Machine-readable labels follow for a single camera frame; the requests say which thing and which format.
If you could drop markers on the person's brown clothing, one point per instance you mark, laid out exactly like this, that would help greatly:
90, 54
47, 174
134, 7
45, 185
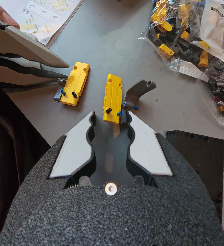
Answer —
2, 153

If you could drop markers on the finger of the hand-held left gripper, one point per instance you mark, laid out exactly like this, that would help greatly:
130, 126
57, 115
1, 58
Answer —
27, 48
12, 76

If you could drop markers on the black motor block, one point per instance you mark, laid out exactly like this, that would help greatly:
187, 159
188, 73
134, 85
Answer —
196, 153

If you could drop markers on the grey desk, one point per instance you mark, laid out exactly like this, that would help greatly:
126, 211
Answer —
108, 38

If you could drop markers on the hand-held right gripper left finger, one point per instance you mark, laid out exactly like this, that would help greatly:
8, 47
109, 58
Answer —
75, 149

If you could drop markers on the yellow panel with grey beam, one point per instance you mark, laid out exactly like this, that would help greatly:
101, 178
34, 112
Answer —
75, 82

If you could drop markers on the person's left hand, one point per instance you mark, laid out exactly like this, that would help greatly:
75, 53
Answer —
0, 14

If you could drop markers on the yellow panel with pins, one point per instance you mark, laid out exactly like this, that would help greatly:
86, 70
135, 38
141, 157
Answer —
113, 96

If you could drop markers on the bag of yellow grey parts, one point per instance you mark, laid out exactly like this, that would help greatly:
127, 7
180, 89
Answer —
181, 28

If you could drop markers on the bag of black red parts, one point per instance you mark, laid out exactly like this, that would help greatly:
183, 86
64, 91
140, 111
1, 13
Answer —
219, 86

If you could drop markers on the grey curved panel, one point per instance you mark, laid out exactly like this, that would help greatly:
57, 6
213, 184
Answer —
139, 88

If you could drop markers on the instruction booklet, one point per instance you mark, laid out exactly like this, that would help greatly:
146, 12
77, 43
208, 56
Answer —
46, 11

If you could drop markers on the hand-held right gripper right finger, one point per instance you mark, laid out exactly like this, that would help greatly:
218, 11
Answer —
148, 151

